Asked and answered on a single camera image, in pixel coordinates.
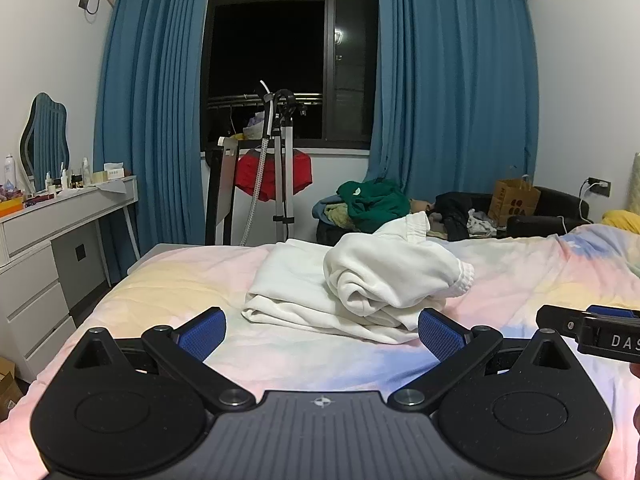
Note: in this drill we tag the white dressing table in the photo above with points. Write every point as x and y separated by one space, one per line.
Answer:
45 240

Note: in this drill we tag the red cloth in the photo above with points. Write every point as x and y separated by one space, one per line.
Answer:
272 172

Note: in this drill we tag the brown paper bag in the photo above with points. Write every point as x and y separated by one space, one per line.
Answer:
515 202

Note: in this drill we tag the white spray bottle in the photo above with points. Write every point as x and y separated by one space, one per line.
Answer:
9 170

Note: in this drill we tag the black garment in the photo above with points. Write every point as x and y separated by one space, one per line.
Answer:
455 212

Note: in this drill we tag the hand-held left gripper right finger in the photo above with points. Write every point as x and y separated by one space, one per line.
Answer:
440 335

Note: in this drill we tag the yellow pillow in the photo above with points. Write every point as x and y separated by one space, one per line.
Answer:
622 220

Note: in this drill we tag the dark window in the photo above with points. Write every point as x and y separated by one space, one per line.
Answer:
290 50

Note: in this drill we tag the cardboard box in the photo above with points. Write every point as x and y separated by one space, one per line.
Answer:
7 385

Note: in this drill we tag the black sofa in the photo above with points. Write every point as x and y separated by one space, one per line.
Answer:
545 215

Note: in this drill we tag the grey and white clothes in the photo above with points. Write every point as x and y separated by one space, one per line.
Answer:
481 222

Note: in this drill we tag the wavy-framed mirror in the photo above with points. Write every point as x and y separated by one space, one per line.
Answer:
45 135

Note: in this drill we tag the orange box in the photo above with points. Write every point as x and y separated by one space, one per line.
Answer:
11 206

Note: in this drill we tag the yellow-green cloth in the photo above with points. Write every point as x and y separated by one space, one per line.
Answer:
339 217

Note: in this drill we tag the silver garment steamer stand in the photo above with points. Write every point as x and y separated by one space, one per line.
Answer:
282 160

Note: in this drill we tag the green garment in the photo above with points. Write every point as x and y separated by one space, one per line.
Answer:
375 202

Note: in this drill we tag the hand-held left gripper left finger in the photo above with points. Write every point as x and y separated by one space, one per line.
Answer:
202 332

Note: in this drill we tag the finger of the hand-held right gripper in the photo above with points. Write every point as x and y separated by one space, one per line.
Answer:
560 319

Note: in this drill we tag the wall outlet with charger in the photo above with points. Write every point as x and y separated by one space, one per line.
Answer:
599 185

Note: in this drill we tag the pastel pink bedspread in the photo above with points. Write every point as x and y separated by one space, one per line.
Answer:
175 290

